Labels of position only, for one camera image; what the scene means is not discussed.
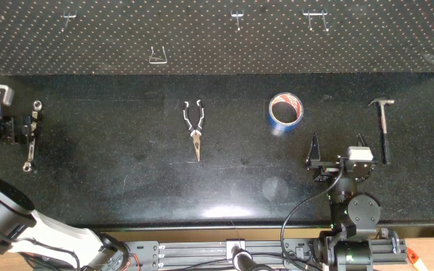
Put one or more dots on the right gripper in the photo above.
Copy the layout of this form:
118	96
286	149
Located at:
326	169

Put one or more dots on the hammer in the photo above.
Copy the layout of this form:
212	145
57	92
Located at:
383	120

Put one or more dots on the roll of blue tape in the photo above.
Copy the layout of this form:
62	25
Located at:
277	122

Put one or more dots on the black and white pliers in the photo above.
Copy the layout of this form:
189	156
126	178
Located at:
196	145

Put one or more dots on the wrench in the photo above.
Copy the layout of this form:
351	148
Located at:
31	154

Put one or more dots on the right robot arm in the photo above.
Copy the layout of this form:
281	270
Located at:
364	212

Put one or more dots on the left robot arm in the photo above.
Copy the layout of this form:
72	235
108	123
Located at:
51	233

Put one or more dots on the black pegboard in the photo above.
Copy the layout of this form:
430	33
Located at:
315	49

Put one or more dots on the orange and white object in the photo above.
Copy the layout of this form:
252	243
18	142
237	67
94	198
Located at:
413	257

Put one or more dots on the metal hook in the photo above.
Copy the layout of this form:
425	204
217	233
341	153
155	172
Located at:
237	17
158	62
315	14
69	16

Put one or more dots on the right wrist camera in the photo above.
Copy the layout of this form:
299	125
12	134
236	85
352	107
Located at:
359	153

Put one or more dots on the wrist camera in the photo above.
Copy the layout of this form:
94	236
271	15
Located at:
6	94
359	153

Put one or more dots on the mounting rail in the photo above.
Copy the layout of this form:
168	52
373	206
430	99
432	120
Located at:
194	254

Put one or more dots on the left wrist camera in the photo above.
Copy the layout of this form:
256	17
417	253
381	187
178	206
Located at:
6	94

